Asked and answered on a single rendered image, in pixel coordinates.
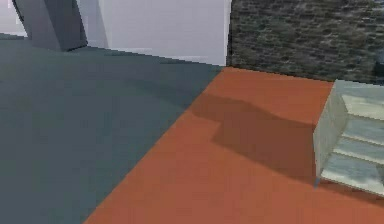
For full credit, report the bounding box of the pale green shelf unit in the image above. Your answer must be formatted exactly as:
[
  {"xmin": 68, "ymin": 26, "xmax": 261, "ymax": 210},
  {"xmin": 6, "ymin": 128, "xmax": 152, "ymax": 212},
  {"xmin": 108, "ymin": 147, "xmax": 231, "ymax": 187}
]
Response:
[{"xmin": 312, "ymin": 79, "xmax": 384, "ymax": 198}]

